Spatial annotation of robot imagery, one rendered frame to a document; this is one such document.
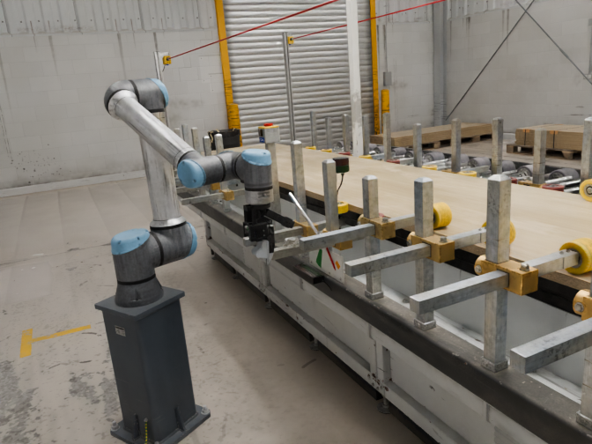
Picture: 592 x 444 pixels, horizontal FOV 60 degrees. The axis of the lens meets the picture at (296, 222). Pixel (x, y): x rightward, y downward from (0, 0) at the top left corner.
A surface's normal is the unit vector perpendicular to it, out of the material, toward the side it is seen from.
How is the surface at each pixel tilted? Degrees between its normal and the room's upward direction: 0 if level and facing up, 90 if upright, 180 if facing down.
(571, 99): 90
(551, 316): 90
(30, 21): 90
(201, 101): 90
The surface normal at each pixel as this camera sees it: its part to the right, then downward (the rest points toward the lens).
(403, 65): 0.44, 0.21
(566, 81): -0.90, 0.18
